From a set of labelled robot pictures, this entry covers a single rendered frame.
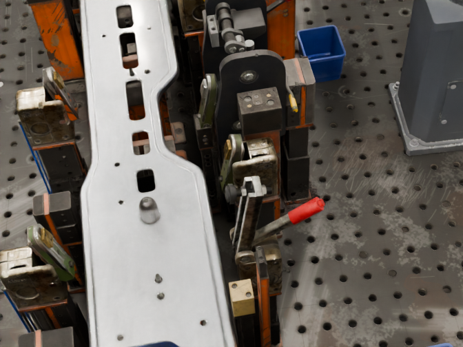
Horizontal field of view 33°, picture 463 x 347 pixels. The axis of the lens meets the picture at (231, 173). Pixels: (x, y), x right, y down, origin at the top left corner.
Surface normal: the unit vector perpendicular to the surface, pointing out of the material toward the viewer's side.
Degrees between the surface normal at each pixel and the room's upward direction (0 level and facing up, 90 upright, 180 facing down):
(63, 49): 90
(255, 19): 0
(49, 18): 90
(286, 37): 90
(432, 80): 90
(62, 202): 0
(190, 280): 0
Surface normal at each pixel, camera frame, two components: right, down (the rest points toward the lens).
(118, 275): -0.06, -0.59
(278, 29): 0.17, 0.79
